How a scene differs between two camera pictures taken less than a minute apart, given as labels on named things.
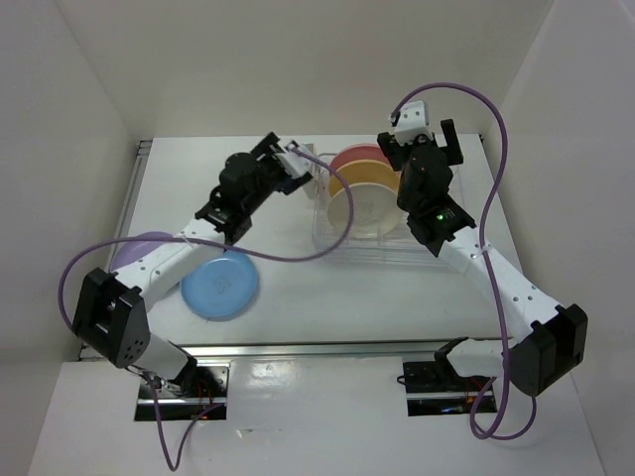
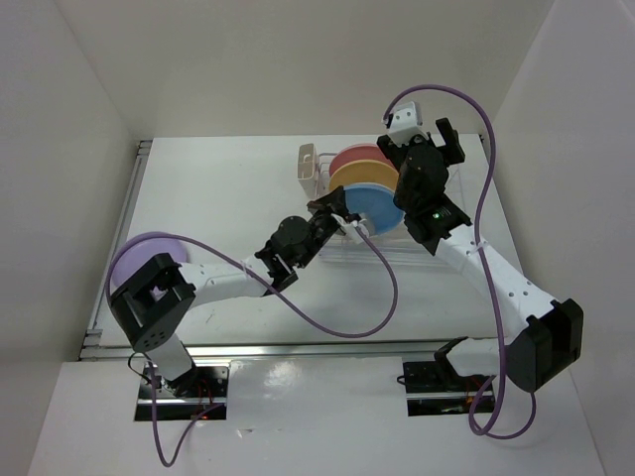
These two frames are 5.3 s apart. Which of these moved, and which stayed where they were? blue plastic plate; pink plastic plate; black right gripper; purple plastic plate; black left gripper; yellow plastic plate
Moved: black left gripper; blue plastic plate
Stayed: pink plastic plate; black right gripper; purple plastic plate; yellow plastic plate
